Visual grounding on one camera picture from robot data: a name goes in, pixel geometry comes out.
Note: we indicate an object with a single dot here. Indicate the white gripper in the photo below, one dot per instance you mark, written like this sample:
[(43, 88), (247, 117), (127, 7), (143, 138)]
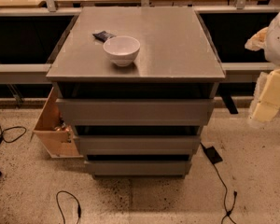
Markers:
[(266, 99)]

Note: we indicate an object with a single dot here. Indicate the grey drawer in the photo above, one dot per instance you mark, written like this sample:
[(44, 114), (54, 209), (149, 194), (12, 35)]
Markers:
[(137, 145), (136, 112), (135, 168)]

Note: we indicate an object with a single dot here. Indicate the grey drawer cabinet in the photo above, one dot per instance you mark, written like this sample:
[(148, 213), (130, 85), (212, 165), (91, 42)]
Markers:
[(175, 62)]

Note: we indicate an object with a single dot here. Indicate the grey top drawer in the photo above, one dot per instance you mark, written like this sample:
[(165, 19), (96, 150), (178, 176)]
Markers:
[(136, 112)]

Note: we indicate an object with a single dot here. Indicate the grey bottom drawer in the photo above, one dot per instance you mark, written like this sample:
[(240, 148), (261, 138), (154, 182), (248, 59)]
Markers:
[(135, 168)]

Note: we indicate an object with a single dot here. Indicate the open wooden box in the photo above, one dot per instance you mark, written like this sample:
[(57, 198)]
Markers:
[(56, 137)]

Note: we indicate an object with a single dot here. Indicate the white ceramic bowl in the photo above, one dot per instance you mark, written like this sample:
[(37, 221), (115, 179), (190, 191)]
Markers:
[(121, 50)]

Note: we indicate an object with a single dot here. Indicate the dark blue snack packet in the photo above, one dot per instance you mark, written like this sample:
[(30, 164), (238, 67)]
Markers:
[(103, 36)]

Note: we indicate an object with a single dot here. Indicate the grey metal rail frame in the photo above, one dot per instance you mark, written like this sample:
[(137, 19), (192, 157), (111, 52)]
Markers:
[(212, 19)]

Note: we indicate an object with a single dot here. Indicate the black power adapter with cable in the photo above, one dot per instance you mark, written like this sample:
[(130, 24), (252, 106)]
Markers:
[(214, 158)]

